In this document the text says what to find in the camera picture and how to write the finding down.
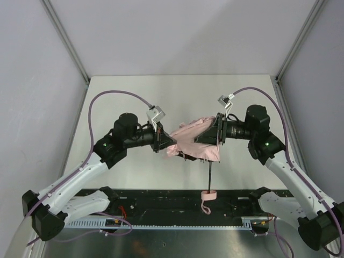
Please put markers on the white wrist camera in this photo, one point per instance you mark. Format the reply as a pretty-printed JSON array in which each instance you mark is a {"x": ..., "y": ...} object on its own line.
[
  {"x": 155, "y": 114},
  {"x": 226, "y": 102}
]

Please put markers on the aluminium frame post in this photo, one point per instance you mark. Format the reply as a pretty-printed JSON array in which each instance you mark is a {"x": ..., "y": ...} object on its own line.
[
  {"x": 302, "y": 35},
  {"x": 62, "y": 33}
]

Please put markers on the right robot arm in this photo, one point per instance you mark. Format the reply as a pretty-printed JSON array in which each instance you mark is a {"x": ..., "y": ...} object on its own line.
[{"x": 316, "y": 216}]

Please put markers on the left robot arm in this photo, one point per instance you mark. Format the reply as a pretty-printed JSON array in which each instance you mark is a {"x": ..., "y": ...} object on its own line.
[{"x": 52, "y": 208}]

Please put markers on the right aluminium frame post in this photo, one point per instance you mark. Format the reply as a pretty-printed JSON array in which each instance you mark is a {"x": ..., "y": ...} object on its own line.
[{"x": 302, "y": 35}]

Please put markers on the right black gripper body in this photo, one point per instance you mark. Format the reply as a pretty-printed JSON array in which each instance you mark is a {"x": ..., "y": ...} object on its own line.
[{"x": 220, "y": 129}]

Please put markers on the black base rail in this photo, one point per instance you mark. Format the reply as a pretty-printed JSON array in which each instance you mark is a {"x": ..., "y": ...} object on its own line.
[{"x": 183, "y": 207}]

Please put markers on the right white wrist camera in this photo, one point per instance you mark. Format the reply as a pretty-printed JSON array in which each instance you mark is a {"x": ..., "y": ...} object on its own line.
[{"x": 226, "y": 102}]

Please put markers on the white slotted cable duct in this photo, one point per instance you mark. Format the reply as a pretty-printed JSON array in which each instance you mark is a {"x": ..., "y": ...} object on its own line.
[{"x": 100, "y": 223}]

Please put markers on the pink folding umbrella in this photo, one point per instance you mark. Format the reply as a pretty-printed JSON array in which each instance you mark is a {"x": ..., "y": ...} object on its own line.
[{"x": 186, "y": 145}]

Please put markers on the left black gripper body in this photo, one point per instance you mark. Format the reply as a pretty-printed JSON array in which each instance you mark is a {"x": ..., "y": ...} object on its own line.
[{"x": 157, "y": 137}]

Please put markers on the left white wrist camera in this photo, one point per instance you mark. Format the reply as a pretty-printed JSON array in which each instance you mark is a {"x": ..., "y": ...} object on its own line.
[{"x": 155, "y": 114}]

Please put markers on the left aluminium frame post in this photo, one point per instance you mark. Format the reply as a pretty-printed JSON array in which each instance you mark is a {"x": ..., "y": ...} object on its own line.
[{"x": 62, "y": 33}]

